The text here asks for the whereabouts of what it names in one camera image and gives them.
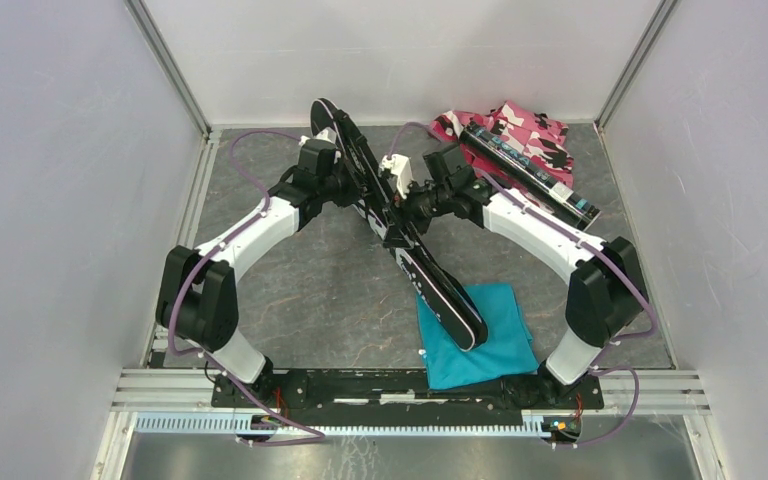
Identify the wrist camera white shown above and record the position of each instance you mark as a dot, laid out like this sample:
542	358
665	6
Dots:
397	167
321	139

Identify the teal folded cloth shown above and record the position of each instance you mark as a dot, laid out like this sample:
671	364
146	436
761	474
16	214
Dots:
507	350

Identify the slotted cable duct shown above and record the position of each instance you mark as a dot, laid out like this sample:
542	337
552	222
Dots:
260	425

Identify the black racket cover bag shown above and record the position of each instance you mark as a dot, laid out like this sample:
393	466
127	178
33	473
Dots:
441	292

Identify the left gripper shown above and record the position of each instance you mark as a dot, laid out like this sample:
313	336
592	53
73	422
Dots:
353	193

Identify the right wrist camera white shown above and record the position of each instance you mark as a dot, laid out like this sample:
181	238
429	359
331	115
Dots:
397	167

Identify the black shuttlecock tube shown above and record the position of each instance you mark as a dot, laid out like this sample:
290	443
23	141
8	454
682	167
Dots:
563	201

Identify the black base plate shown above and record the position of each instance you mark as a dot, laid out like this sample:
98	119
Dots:
403	398

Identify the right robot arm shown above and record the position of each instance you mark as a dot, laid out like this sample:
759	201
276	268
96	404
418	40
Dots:
605	286

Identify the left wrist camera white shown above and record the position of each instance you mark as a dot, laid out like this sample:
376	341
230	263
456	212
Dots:
321	139

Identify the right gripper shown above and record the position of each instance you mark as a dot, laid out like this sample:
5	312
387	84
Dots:
406	206

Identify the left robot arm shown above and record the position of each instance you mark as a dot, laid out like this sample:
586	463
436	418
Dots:
198	300

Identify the pink camouflage bag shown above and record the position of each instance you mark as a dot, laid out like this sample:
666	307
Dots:
535	135

